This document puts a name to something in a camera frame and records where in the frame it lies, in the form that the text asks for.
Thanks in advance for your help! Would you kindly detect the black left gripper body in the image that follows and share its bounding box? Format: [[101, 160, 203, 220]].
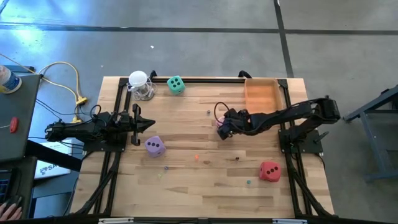
[[119, 104, 141, 146]]

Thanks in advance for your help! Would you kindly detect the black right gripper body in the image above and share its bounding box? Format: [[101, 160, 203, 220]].
[[224, 108, 253, 136]]

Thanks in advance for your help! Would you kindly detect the large purple foam die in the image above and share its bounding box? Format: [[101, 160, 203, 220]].
[[144, 135, 167, 158]]

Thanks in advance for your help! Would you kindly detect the orange translucent plastic bin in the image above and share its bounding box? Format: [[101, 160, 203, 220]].
[[244, 78, 284, 115]]

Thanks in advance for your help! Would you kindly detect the large green foam die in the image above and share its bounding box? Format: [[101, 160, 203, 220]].
[[167, 75, 187, 96]]

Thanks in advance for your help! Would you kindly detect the large red foam die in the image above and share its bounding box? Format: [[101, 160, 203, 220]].
[[259, 161, 282, 182]]

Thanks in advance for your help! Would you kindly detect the white mushroom-shaped lamp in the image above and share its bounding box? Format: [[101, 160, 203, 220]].
[[127, 70, 155, 101]]

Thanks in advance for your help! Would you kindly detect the white printed cardboard box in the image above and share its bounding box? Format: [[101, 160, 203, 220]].
[[33, 139, 82, 180]]

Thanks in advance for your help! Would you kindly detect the dark grey side desk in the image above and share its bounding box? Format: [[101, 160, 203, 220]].
[[0, 73, 42, 162]]

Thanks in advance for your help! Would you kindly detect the small red object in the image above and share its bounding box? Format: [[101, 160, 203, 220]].
[[9, 116, 19, 134]]

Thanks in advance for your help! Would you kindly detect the dark grey low desk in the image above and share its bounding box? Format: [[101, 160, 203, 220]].
[[0, 155, 38, 220]]

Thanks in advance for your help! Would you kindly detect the white blue-labelled canister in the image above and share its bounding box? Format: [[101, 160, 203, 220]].
[[0, 64, 22, 94]]

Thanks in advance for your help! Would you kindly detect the blue-grey metal table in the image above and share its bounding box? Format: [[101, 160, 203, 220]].
[[343, 84, 398, 183]]

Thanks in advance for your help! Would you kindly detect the black keyboard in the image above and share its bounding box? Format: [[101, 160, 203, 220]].
[[0, 177, 14, 203]]

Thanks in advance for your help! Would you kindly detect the person's hand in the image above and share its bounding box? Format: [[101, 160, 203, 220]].
[[0, 198, 23, 221]]

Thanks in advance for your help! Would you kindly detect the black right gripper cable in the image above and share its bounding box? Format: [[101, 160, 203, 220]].
[[213, 101, 233, 124]]

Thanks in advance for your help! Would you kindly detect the white coiled cable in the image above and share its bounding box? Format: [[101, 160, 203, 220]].
[[126, 77, 159, 101]]

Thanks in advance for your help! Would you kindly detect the black aluminium table frame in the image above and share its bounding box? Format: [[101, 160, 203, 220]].
[[70, 70, 335, 224]]

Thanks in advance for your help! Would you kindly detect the yellow extension cable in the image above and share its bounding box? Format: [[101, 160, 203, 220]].
[[0, 52, 89, 124]]

